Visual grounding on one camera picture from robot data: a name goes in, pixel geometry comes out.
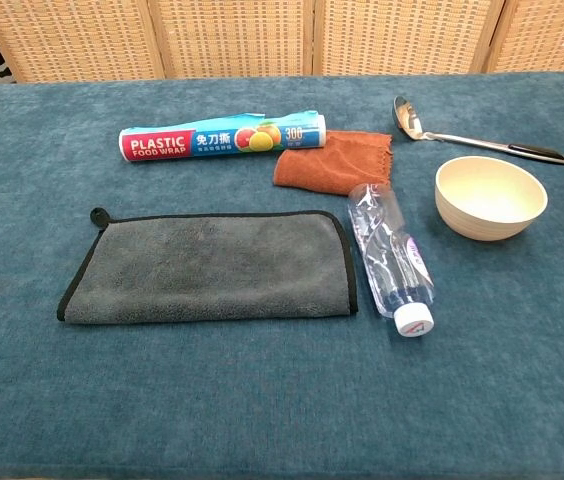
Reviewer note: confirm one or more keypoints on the grey towel with black trim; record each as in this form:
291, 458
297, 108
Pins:
212, 265

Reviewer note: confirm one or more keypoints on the brown microfiber cloth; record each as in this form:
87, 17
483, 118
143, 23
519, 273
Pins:
332, 167

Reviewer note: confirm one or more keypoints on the clear plastic water bottle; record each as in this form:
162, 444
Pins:
387, 260

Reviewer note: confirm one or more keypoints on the plastic food wrap roll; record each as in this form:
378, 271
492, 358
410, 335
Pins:
162, 145

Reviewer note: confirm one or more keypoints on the blue table cloth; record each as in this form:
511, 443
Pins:
262, 400

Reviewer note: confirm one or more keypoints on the cream plastic bowl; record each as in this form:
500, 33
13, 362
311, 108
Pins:
487, 220

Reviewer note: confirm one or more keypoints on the wicker folding screen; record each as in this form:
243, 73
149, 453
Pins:
232, 35

